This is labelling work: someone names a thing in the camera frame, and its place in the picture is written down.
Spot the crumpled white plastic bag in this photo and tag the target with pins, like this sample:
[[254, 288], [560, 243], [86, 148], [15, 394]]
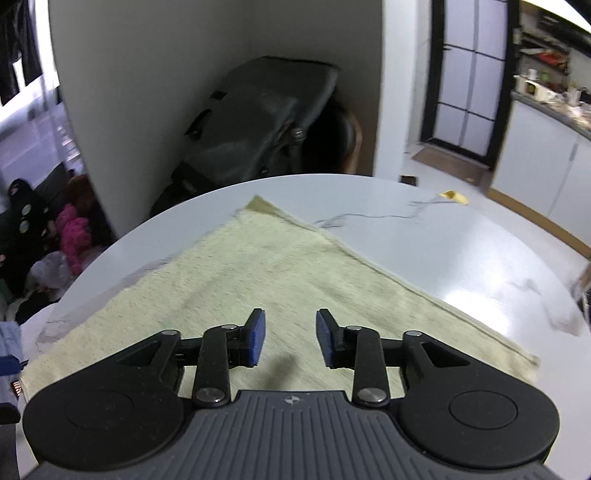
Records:
[[51, 272]]

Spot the pink plush toy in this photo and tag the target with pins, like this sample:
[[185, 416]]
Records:
[[74, 237]]

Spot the yellow towel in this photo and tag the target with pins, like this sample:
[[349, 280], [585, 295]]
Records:
[[277, 286]]

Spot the grey backpack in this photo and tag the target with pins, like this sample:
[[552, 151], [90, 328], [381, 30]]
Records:
[[258, 129]]

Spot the black plush with white spots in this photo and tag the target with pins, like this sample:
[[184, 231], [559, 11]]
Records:
[[27, 221]]

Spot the brown plush toy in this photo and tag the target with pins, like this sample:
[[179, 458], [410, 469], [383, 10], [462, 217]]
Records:
[[82, 191]]

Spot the hanging dark garment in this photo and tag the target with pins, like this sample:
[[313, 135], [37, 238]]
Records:
[[8, 55], [31, 41]]

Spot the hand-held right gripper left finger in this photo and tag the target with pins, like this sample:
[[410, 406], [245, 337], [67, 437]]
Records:
[[255, 337]]

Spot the white electric kettle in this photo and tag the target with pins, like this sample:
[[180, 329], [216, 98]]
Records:
[[575, 95]]

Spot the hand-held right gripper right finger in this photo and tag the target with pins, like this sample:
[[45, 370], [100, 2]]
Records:
[[327, 337]]

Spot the black-framed glass door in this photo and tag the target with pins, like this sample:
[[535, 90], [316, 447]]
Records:
[[466, 78]]

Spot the black kitchen shelf rack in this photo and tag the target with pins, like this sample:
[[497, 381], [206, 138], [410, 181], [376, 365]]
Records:
[[551, 50]]

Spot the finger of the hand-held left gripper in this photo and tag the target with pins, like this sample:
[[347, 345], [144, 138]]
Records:
[[9, 412], [9, 364]]

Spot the brown doormat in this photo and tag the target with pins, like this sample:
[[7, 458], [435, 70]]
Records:
[[450, 162]]

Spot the white kitchen base cabinet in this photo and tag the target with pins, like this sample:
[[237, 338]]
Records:
[[545, 161]]

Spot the dark brown chair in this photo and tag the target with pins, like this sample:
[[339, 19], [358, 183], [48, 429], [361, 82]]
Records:
[[334, 138]]

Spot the yellow scrap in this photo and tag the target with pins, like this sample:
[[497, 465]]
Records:
[[454, 197]]

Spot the white cooker pot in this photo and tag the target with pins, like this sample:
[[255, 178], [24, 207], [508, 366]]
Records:
[[529, 86]]

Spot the light blue cloth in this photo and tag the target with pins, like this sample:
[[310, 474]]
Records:
[[9, 337]]

